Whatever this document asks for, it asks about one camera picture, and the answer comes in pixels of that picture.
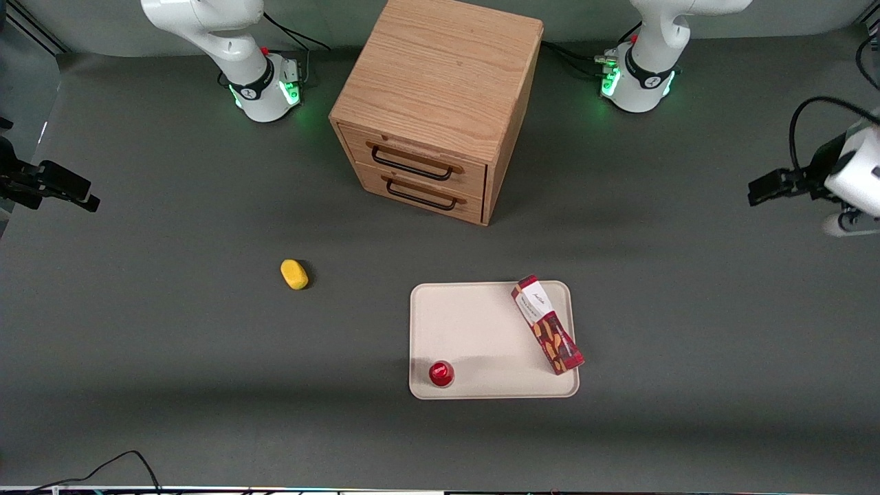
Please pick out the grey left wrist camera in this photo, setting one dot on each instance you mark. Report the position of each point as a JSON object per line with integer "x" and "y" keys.
{"x": 842, "y": 223}

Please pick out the beige rectangular tray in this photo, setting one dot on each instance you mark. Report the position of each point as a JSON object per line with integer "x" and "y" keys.
{"x": 474, "y": 330}

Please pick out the red cookie box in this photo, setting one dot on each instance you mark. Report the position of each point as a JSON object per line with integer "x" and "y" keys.
{"x": 548, "y": 326}

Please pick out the red coffee capsule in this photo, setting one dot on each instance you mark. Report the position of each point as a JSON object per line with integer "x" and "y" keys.
{"x": 441, "y": 374}

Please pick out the oak wooden drawer cabinet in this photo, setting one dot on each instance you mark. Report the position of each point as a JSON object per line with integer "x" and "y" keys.
{"x": 440, "y": 69}

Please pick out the black frame bar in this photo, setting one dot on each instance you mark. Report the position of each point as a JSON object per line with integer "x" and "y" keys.
{"x": 34, "y": 27}

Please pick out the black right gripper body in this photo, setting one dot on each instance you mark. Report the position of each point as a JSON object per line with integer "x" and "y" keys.
{"x": 15, "y": 180}

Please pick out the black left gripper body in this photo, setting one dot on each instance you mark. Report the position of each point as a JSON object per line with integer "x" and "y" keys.
{"x": 819, "y": 170}

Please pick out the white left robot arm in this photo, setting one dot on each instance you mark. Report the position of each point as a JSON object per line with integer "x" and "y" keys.
{"x": 646, "y": 75}

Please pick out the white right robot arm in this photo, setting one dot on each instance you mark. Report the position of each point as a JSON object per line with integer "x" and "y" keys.
{"x": 227, "y": 34}

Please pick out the yellow lemon-shaped object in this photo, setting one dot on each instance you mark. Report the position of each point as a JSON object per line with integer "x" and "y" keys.
{"x": 294, "y": 274}

